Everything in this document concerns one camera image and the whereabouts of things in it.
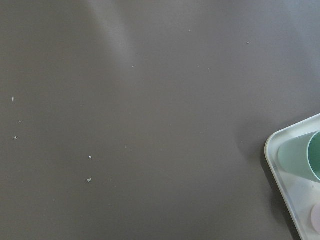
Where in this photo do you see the green plastic cup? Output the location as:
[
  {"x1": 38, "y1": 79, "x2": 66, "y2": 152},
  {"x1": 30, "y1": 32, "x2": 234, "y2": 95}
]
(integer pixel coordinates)
[{"x1": 278, "y1": 131, "x2": 320, "y2": 183}]

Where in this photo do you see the pink plastic cup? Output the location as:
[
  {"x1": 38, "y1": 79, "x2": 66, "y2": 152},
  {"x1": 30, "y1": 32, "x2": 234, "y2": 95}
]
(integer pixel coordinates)
[{"x1": 310, "y1": 203, "x2": 320, "y2": 234}]

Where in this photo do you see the cream serving tray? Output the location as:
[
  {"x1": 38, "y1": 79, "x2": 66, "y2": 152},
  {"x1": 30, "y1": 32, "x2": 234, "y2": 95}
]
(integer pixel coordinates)
[{"x1": 264, "y1": 114, "x2": 320, "y2": 240}]

